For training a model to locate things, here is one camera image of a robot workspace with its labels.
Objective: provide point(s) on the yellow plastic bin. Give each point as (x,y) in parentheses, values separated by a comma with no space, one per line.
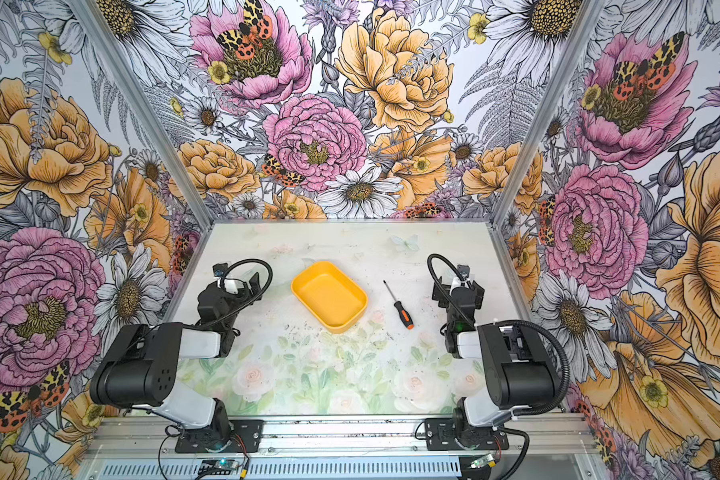
(331,296)

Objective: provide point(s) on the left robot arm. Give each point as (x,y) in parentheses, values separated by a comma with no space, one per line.
(140,368)

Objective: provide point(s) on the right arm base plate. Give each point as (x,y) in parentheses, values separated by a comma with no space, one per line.
(448,434)

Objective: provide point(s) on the green circuit board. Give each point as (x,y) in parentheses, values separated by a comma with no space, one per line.
(485,461)
(221,466)

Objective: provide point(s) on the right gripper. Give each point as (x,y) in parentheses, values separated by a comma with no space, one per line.
(453,294)

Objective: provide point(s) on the green circuit board left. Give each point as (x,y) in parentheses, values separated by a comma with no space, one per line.
(221,466)

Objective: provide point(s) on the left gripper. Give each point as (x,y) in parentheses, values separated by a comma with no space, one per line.
(240,295)

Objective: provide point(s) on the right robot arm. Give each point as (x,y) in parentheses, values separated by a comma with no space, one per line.
(523,366)

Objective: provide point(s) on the orange black screwdriver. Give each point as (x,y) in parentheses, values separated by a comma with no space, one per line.
(403,314)

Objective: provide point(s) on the white slotted cable duct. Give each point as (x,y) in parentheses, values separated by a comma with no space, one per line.
(292,468)

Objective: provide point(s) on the aluminium mounting rail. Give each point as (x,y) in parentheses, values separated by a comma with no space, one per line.
(143,437)

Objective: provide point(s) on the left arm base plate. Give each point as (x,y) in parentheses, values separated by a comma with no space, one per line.
(240,436)

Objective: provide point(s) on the green circuit board right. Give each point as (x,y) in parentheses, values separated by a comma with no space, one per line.
(485,461)

